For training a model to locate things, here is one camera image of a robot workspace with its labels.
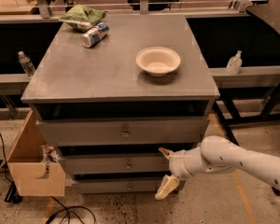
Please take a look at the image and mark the white sanitizer bottle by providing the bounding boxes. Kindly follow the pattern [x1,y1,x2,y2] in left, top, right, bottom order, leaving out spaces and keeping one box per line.
[226,50,242,75]

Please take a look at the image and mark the grey drawer cabinet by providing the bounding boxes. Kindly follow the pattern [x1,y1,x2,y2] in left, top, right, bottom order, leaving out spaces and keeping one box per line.
[22,15,219,181]

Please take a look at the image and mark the grey drawer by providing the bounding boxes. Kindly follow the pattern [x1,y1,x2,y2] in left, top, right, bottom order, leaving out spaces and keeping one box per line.
[69,175,187,195]
[60,153,169,175]
[36,117,209,147]

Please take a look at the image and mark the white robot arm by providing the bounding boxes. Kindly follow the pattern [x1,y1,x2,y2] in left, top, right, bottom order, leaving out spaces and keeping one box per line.
[155,135,280,200]

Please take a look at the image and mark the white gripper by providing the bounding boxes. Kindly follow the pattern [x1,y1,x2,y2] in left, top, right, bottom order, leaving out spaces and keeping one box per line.
[155,147,194,200]

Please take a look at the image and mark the grey side ledge left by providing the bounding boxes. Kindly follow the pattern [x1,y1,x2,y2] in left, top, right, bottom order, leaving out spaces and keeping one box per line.
[0,74,30,95]

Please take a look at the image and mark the black table leg frame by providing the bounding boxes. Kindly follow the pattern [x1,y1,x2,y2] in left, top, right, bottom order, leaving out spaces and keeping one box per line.
[213,78,280,144]

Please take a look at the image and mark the grey bottom drawer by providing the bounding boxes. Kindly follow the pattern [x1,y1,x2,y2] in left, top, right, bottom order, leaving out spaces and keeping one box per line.
[69,175,187,195]

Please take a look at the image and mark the white paper bowl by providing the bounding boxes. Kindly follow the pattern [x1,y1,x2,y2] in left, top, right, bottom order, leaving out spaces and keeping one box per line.
[135,47,181,77]

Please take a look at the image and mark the green chip bag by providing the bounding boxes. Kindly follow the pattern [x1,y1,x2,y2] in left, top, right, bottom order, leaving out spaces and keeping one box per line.
[59,5,105,32]

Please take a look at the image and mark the clear water bottle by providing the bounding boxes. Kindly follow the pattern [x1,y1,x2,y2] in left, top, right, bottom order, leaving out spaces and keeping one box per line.
[18,51,35,77]

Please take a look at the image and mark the dark table right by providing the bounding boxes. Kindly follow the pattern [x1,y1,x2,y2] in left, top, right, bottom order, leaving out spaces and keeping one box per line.
[246,0,280,34]

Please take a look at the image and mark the grey side ledge right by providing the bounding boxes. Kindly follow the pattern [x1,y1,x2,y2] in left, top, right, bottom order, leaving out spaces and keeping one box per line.
[209,65,280,89]

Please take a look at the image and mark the grey top drawer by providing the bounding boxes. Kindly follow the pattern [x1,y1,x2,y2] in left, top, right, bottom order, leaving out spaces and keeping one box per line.
[36,117,209,147]

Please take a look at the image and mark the grey side ledge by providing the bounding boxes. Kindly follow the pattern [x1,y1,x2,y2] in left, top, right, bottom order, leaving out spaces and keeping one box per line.
[0,74,30,95]
[209,65,280,89]

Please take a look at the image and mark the blue silver soda can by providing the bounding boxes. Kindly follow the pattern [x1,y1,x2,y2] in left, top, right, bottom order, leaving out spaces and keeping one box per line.
[81,22,109,48]

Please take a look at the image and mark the black floor cable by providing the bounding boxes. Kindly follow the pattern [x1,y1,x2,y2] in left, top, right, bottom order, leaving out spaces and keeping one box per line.
[0,120,98,224]

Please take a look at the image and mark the snack packets in bin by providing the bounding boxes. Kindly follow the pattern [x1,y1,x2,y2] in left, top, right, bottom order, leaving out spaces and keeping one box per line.
[42,145,59,162]

